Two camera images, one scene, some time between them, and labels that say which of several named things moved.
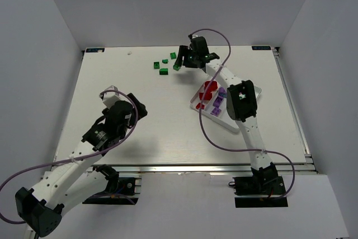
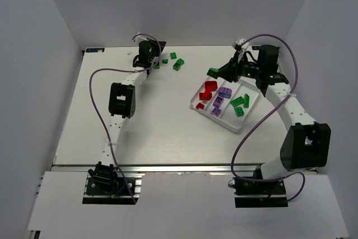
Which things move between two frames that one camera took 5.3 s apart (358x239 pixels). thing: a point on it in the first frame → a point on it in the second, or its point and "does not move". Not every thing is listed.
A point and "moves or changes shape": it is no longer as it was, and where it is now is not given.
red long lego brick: [207, 96] does not move
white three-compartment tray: [210, 101] does not move
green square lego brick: [176, 68] moves or changes shape
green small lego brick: [173, 55] does not move
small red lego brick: [198, 105] does not move
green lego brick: [164, 71] moves or changes shape
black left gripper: [140, 105] → [156, 53]
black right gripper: [187, 58] → [233, 67]
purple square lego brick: [216, 111] does not move
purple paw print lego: [222, 92] does not move
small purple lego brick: [217, 102] does not move
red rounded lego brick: [213, 86] does not move
